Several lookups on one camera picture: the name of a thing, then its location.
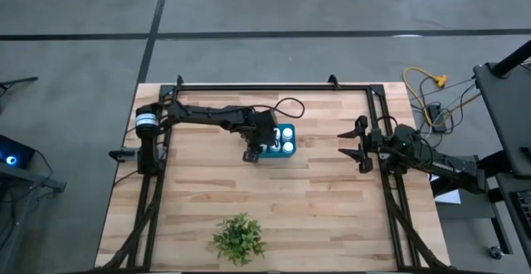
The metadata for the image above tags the black aluminium rig frame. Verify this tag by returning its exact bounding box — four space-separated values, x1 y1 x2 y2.
93 73 451 274

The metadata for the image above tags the green artificial plant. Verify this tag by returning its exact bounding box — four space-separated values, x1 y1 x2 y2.
212 212 268 268

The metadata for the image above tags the black tripod leg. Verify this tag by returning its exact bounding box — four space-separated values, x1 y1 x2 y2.
0 76 39 92

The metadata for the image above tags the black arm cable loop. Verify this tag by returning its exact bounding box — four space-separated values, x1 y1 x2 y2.
251 96 306 120

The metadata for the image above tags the blue plastic basket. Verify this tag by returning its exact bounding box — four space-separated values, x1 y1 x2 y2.
257 123 297 159

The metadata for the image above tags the yellow extension cable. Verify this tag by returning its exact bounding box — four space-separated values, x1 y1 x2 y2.
402 66 483 129

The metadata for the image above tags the black power strip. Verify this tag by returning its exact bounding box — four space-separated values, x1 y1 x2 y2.
426 102 448 134

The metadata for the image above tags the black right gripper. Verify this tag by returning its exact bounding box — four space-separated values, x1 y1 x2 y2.
336 115 385 174

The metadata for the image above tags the black side desk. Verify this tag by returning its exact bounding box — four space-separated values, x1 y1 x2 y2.
472 39 531 178

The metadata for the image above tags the grey side stand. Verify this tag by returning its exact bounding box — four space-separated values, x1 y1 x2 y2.
0 161 67 274

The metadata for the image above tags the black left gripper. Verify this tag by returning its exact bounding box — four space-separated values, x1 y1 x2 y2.
241 110 280 165

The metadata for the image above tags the black side bracket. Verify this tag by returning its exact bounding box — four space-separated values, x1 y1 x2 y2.
108 147 140 164

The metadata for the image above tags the white paper sheet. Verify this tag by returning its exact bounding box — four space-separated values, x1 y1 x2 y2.
433 174 462 205

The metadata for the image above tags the black computer blue light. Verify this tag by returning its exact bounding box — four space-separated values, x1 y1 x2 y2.
0 135 37 170

